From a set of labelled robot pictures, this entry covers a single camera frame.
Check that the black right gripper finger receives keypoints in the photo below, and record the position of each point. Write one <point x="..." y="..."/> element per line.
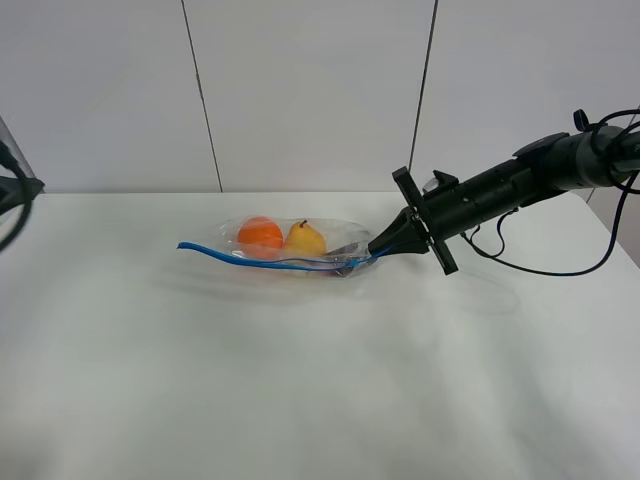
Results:
<point x="396" y="245"/>
<point x="406" y="223"/>

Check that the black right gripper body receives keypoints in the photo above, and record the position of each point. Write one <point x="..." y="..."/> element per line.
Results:
<point x="455" y="207"/>

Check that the clear zip bag blue seal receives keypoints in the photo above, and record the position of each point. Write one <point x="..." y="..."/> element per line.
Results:
<point x="219" y="243"/>

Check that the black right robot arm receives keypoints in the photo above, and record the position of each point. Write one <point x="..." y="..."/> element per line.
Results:
<point x="599" y="156"/>

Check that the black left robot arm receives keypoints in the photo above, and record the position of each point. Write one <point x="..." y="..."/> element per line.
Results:
<point x="19" y="189"/>

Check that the dark purple item in bag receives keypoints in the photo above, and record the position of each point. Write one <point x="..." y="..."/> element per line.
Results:
<point x="336" y="261"/>

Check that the yellow pear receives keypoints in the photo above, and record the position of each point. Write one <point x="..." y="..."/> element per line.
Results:
<point x="305" y="240"/>

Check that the orange fruit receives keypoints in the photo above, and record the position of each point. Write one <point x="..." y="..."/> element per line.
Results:
<point x="260" y="238"/>

